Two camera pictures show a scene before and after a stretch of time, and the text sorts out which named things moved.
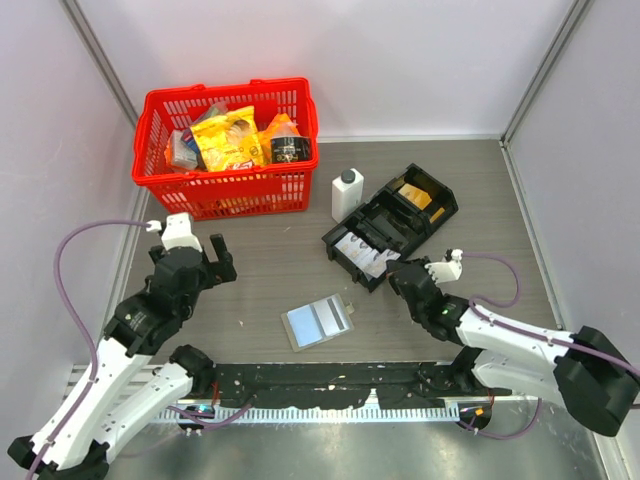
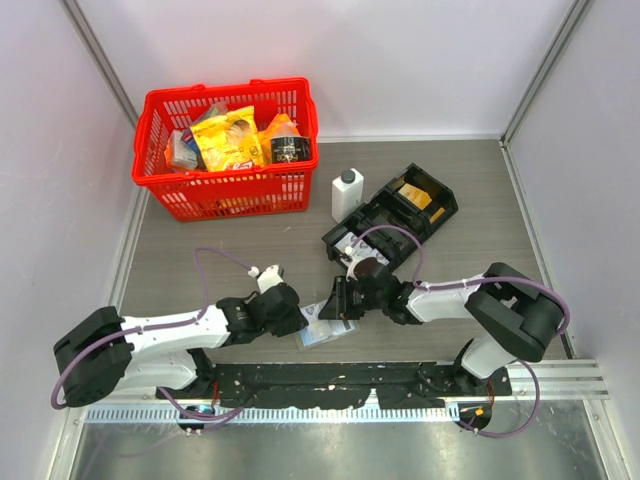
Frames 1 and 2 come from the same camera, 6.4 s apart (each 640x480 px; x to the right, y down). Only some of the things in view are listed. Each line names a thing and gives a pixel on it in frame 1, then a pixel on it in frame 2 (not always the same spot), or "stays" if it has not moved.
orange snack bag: x=282 y=126 stays
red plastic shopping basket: x=229 y=149 stays
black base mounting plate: x=349 y=384 stays
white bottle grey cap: x=347 y=193 stays
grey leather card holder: x=318 y=321 stays
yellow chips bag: x=229 y=140 stays
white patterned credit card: x=376 y=263 to x=311 y=312
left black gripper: x=222 y=270 to x=295 y=323
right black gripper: x=392 y=265 to x=338 y=305
